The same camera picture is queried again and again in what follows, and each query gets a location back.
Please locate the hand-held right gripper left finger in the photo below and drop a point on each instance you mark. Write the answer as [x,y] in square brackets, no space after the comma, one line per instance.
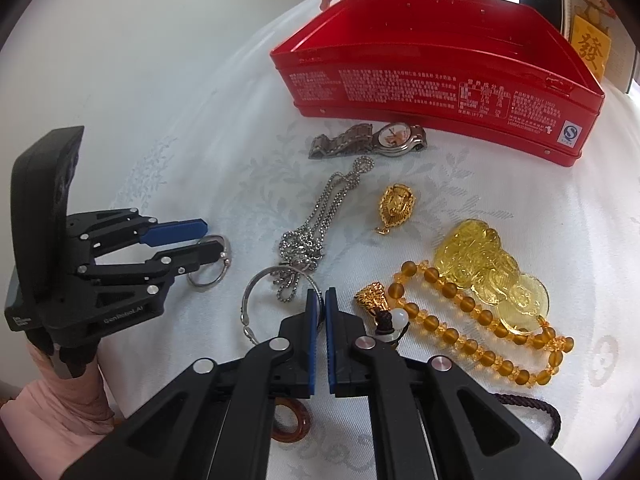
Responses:
[311,340]

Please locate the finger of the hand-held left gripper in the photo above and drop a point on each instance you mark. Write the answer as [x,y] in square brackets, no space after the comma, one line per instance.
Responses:
[175,230]
[200,255]

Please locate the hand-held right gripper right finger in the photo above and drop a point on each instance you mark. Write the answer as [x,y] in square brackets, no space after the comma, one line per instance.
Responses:
[330,345]

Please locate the large silver bangle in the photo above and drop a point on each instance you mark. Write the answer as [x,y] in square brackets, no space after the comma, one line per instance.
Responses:
[257,279]

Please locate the gold hollow pendant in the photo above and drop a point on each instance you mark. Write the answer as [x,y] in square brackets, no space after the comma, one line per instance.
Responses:
[397,205]

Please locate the silver metal wristwatch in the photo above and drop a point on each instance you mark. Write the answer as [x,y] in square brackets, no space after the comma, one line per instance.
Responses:
[395,137]

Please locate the red tin box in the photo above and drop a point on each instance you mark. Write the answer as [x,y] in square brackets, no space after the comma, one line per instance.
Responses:
[400,60]

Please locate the person's left forearm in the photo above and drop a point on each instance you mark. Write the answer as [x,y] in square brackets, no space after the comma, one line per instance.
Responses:
[60,410]

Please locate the white embroidered tablecloth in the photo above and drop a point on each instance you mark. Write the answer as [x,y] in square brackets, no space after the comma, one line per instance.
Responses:
[150,160]

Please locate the mouse figurine on yellow block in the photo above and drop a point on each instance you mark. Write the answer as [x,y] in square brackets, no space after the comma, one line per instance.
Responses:
[590,50]

